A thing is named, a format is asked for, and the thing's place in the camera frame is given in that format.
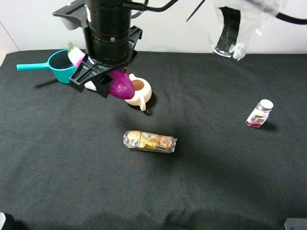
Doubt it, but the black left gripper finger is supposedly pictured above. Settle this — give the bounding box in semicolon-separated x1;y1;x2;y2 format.
93;74;114;98

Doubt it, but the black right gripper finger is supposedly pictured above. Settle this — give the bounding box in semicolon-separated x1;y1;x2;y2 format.
122;64;130;72

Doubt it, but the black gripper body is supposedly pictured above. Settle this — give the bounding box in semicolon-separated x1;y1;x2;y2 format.
69;25;142;92

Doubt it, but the purple toy eggplant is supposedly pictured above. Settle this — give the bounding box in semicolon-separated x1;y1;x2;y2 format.
68;42;135;100

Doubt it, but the grey robot base left corner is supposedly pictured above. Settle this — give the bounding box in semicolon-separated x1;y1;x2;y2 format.
0;212;7;230

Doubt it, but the grey robot base right corner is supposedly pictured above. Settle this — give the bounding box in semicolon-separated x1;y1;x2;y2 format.
284;218;307;230

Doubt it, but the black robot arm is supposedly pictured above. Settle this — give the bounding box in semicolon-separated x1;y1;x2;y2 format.
53;0;175;100

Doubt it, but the white rectangular box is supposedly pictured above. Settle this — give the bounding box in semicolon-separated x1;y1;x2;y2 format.
84;81;97;91

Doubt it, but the beige ceramic teapot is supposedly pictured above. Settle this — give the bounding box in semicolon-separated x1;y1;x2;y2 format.
125;74;152;112

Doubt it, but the wrapped chocolate balls pack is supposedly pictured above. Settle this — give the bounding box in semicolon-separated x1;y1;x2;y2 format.
123;130;177;153

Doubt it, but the black table cloth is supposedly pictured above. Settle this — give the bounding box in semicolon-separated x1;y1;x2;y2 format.
0;50;307;230

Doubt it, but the small jar with silver lid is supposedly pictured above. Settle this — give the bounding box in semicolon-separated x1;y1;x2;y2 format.
245;99;273;128

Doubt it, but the teal saucepan with handle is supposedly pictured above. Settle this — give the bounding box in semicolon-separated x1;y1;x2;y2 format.
16;49;76;84

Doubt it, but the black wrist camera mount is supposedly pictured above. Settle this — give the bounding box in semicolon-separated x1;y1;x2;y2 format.
52;0;88;30

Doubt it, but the clear plastic wrap on cable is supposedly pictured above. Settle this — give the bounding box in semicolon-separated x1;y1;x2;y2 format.
212;0;286;61

